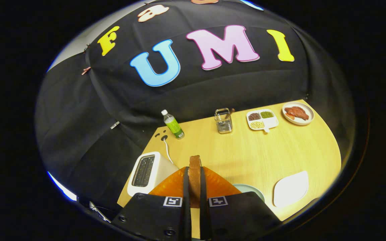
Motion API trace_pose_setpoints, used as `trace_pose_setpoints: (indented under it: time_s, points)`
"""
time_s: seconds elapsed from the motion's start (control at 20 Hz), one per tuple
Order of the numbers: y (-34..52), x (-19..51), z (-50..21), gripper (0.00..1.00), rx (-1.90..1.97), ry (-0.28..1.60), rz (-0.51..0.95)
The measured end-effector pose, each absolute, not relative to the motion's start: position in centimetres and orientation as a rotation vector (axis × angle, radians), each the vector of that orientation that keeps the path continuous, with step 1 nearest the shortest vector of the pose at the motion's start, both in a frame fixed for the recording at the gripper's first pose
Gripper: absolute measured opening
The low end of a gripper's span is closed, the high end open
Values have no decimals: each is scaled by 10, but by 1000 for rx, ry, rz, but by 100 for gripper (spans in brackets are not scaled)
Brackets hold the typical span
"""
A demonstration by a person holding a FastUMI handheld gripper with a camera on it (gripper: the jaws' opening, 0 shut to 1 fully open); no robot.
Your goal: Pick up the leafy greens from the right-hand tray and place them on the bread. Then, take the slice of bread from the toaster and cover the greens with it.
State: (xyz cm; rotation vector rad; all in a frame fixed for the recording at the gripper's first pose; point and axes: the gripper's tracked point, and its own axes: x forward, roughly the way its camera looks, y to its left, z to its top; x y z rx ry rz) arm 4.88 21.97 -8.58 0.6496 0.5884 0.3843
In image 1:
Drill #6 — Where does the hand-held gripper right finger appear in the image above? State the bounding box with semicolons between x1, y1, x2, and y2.
200;166;282;241

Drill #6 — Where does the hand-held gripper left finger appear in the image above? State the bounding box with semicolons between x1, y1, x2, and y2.
112;166;192;241

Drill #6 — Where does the brown crust bread slice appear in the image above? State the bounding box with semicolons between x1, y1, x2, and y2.
188;155;202;209

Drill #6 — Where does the white toaster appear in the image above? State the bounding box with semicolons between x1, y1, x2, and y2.
127;151;180;197

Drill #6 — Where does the pale green round plate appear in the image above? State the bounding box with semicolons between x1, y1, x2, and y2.
232;183;266;202

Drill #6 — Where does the green label plastic bottle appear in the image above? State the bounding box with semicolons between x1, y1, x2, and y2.
161;109;185;139

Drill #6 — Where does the white square plate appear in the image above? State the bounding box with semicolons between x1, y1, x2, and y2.
273;171;309;208

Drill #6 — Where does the white divided bean dish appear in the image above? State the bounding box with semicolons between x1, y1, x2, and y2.
246;109;279;134

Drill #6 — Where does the red meat piece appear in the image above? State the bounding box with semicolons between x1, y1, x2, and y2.
284;106;310;121

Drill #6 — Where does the black backdrop cloth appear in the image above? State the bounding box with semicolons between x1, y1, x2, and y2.
35;0;354;215

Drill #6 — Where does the round white meat plate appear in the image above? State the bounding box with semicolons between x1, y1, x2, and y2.
282;101;315;126

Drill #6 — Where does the white toaster cable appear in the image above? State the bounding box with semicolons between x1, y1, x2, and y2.
162;137;174;165

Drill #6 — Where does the metal wire utensil holder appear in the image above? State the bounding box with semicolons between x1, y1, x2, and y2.
214;108;233;134

